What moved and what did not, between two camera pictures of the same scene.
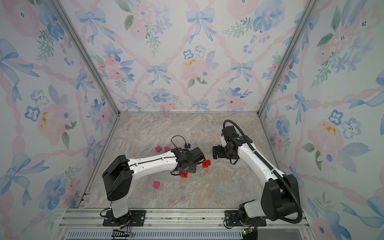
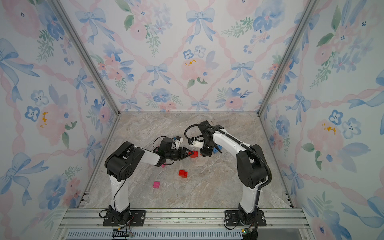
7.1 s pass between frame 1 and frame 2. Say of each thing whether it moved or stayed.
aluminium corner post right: stayed
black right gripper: moved
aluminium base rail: stayed
